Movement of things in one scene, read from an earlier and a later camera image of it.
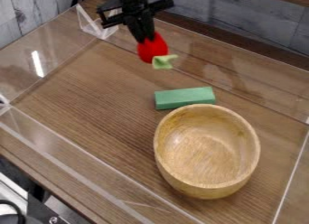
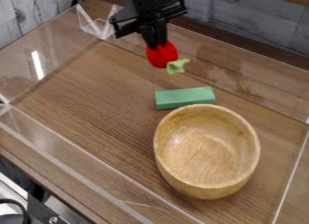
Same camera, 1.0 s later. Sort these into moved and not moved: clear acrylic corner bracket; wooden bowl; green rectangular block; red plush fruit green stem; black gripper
Moved: red plush fruit green stem; black gripper
Not moved: wooden bowl; clear acrylic corner bracket; green rectangular block
